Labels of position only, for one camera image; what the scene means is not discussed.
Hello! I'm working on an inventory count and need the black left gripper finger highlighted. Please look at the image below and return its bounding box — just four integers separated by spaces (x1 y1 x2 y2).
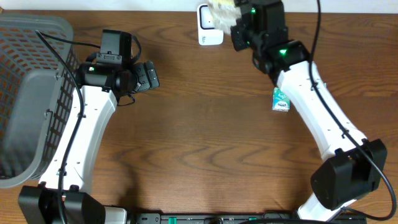
146 61 160 89
136 62 153 92

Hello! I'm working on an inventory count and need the cream snack bag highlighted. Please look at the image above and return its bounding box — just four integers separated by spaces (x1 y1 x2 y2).
208 0 242 35

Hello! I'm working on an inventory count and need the teal tissue pack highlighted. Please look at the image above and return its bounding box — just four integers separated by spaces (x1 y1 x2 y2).
272 87 290 112

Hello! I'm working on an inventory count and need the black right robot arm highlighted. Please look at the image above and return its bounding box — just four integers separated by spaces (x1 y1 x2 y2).
231 1 387 222

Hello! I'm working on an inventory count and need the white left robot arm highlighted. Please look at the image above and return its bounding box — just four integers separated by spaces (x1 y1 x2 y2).
18 29 160 223

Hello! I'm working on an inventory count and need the white barcode scanner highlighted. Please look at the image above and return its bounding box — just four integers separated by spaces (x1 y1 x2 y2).
197 4 224 45

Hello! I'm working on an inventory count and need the dark grey plastic basket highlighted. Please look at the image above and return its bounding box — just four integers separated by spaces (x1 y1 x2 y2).
1 14 80 189

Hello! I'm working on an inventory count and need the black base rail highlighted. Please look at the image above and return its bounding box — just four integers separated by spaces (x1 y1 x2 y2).
130 212 299 224

